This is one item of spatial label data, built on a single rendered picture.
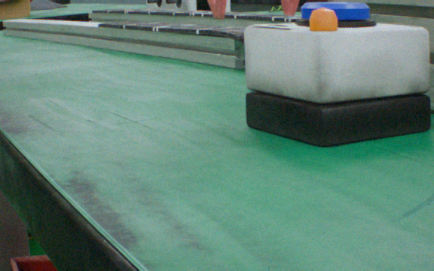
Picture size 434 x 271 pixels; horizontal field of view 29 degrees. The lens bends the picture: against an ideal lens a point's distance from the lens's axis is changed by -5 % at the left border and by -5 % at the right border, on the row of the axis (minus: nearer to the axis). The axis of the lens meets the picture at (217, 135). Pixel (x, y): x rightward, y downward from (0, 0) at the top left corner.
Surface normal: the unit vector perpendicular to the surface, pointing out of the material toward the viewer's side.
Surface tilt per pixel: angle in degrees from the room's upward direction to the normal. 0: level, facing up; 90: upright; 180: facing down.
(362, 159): 0
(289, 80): 90
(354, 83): 90
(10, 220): 90
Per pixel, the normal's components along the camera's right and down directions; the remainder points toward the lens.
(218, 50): -0.88, 0.11
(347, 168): -0.04, -0.98
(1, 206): 0.39, 0.15
